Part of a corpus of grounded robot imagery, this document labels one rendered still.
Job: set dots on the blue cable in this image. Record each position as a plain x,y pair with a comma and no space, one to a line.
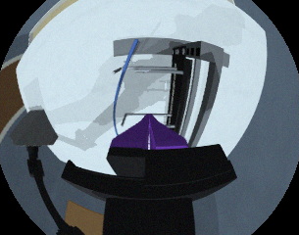
121,79

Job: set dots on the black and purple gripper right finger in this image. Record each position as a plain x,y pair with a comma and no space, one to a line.
161,137

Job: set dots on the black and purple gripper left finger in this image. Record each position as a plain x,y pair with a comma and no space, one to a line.
136,136

